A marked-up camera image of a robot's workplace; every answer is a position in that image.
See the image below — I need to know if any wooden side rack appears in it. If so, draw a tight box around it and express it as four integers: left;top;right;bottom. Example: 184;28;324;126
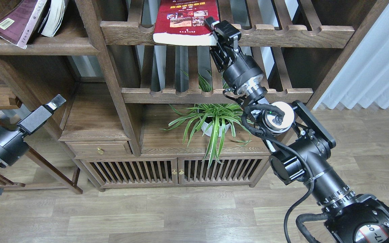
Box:
0;77;82;195

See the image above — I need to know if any green spider plant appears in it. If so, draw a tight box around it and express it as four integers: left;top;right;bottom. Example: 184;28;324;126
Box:
163;64;259;168

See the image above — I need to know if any white lavender book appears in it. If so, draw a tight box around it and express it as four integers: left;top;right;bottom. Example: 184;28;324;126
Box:
39;0;69;37

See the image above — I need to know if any small wooden drawer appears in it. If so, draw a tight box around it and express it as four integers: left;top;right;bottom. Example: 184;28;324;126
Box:
66;141;131;159

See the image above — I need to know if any white plant pot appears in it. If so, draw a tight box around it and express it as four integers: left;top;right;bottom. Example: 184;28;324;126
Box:
201;117;223;137

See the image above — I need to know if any dark wooden bookshelf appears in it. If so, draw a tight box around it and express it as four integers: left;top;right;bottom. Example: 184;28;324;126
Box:
0;0;389;191

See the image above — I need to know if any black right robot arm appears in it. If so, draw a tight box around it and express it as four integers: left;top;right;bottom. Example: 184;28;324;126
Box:
205;17;389;243

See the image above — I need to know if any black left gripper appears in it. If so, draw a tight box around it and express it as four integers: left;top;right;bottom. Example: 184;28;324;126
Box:
0;94;66;166

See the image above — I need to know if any left cabinet slatted door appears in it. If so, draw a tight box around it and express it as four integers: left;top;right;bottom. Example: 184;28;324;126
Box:
82;159;179;189

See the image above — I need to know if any maroon book with white characters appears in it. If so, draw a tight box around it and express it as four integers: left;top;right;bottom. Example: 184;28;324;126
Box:
0;0;47;49

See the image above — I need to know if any right cabinet slatted door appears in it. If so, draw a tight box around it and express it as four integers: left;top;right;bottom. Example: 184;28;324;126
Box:
172;156;270;187

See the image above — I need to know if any red cover book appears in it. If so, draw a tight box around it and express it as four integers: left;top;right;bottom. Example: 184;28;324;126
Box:
153;0;218;46

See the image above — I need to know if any cabinet slatted door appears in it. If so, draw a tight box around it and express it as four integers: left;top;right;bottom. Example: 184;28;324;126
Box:
172;156;270;187
82;159;179;189

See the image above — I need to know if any white pleated curtain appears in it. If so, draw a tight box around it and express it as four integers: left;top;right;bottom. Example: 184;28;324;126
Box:
314;4;389;109

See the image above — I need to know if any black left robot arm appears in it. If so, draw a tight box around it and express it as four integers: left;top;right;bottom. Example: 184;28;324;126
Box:
0;94;66;195

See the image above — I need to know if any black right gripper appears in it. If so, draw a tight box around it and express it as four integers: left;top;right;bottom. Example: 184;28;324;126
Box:
204;17;264;89

